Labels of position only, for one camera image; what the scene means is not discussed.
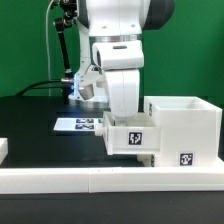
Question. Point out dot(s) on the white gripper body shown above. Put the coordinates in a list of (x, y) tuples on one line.
[(122, 88)]

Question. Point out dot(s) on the white drawer box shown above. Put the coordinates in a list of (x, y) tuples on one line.
[(147, 160), (139, 136)]

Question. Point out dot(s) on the white drawer cabinet frame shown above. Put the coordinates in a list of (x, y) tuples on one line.
[(190, 130)]

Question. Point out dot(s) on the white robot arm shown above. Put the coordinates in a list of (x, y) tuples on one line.
[(116, 21)]

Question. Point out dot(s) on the marker tag sheet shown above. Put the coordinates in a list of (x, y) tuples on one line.
[(76, 124)]

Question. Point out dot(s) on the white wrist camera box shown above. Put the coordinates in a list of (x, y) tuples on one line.
[(107, 56)]

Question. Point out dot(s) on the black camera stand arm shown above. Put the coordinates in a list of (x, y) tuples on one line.
[(66, 28)]

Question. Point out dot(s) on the white fence wall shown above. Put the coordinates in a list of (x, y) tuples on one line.
[(95, 180)]

